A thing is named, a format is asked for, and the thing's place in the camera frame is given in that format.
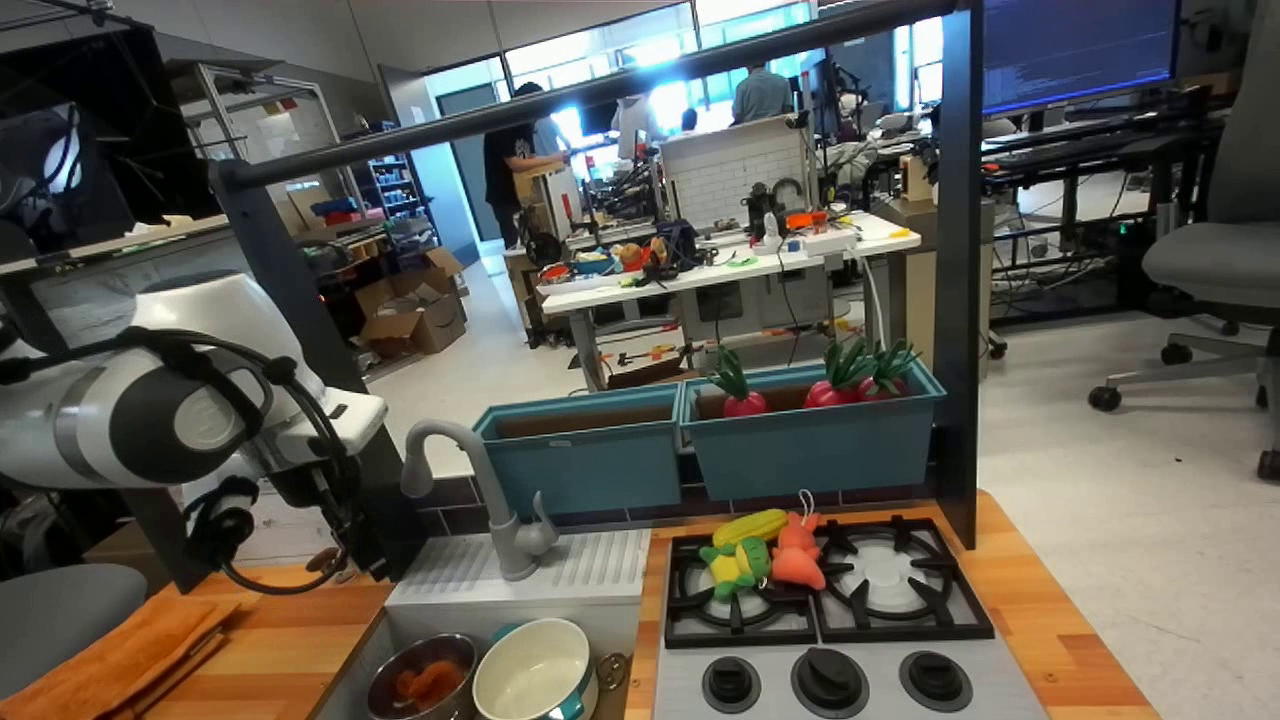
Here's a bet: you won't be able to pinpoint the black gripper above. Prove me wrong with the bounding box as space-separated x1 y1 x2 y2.
321 444 416 580

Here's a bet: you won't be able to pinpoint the orange plush toy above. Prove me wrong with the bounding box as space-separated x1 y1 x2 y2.
397 659 463 709

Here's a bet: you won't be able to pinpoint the green yellow plush vegetable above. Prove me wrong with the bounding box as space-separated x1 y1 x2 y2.
700 509 784 601

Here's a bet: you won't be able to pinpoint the orange carrot plush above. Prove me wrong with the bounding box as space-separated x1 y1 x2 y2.
773 517 826 591

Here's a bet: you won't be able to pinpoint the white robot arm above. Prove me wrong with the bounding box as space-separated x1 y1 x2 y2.
0 270 388 595

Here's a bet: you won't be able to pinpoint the steel pot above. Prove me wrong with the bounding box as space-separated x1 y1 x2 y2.
362 636 479 720

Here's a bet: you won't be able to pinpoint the white teal enamel pot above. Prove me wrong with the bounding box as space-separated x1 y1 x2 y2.
471 617 598 720

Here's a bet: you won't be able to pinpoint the white sink basin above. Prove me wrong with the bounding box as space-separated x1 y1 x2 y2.
316 528 651 720

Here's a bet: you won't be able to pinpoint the toy stove top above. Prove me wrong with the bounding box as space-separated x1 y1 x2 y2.
651 517 1044 720

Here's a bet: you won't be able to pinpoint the grey toy faucet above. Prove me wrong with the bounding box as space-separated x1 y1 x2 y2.
399 419 556 585

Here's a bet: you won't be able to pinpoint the cardboard box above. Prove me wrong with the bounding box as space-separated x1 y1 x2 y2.
356 246 467 354

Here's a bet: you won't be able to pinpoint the left teal planter box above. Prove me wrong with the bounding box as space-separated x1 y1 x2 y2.
471 386 680 517

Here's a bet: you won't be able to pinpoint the teal planter box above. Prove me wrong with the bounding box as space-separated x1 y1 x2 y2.
672 358 947 499
471 386 680 517

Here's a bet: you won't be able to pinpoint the wooden cutting board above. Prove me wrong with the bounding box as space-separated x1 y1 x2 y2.
0 591 238 720

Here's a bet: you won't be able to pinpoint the red radish toys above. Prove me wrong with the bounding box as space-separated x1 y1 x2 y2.
711 341 917 416

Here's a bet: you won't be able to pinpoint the right teal planter box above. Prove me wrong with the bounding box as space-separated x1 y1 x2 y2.
672 358 947 499

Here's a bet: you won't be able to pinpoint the white workbench table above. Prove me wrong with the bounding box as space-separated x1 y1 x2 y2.
544 210 922 392

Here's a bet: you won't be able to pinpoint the blue computer monitor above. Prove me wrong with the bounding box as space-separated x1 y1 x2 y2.
985 0 1181 115

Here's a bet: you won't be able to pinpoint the grey office chair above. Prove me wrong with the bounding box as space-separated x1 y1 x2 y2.
1089 0 1280 482

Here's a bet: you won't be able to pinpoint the black metal frame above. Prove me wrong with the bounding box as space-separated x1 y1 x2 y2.
0 0 990 595

